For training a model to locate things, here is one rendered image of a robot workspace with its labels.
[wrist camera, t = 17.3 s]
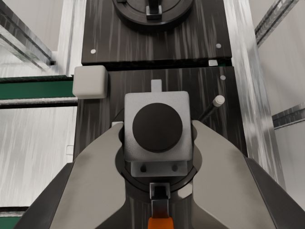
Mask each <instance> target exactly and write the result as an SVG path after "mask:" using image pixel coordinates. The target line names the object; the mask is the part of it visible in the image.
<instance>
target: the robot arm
mask: <svg viewBox="0 0 305 229"><path fill-rule="evenodd" d="M191 128H192V145H193V147H194V151H193V165H194V167H195V168H196V170H197V171H198V173H197V174H196V175H195V176H194V177H193V184H192V200H191V223H192V226H193V228H194V229H305V211H304V210H303V209H302V208H301V207H300V206H299V205H298V204H297V203H296V202H295V201H294V200H293V199H292V198H291V197H290V196H289V195H288V194H287V193H286V192H285V191H284V190H283V189H282V187H281V186H280V185H279V184H278V183H277V182H276V181H275V180H274V179H273V178H272V177H271V176H270V175H269V174H268V173H267V172H266V171H265V170H264V169H263V168H262V167H261V166H260V165H259V164H258V163H257V162H256V161H255V160H254V159H253V158H247V157H246V156H245V155H244V154H243V153H242V152H241V151H240V150H239V149H238V148H237V147H236V146H235V145H233V144H232V143H231V142H230V141H228V140H227V139H225V138H224V137H223V136H221V135H220V134H218V133H217V132H215V131H213V130H212V129H210V128H209V127H207V126H206V125H204V124H203V123H201V122H200V121H198V120H192V121H191ZM123 149H124V123H123V122H120V123H117V124H116V125H114V126H113V127H112V128H110V129H109V130H107V131H106V132H105V133H103V134H102V135H101V136H99V137H98V138H97V139H96V140H94V141H93V142H92V143H91V144H89V145H88V146H87V147H86V148H85V149H84V150H83V151H82V152H81V153H80V154H79V155H78V157H77V158H76V159H75V160H74V161H73V162H71V163H67V164H66V165H65V166H64V167H63V168H62V169H61V170H60V171H59V173H58V174H57V175H56V176H55V177H54V178H53V180H52V181H51V182H50V183H49V184H48V185H47V187H46V188H45V189H44V190H43V191H42V193H41V194H40V195H39V196H38V197H37V198H36V200H35V201H34V202H33V203H32V204H31V205H30V207H29V208H28V209H27V210H26V211H25V212H24V213H23V215H22V216H21V217H20V219H19V220H18V221H17V223H16V224H15V225H14V227H13V228H12V229H128V227H129V223H130V220H129V204H128V196H127V190H126V184H125V179H124V178H123V177H122V176H121V172H122V170H123V169H124V167H125V161H124V155H123Z"/></svg>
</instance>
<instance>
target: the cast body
mask: <svg viewBox="0 0 305 229"><path fill-rule="evenodd" d="M192 158H193V145H192V128H191V115H190V103H189V94H188V92H186V91H170V92H162V80H151V92H145V93H128V94H126V95H125V97H124V159H125V161H127V162H131V175H132V176H133V177H158V176H185V175H187V173H188V170H187V160H191V159H192Z"/></svg>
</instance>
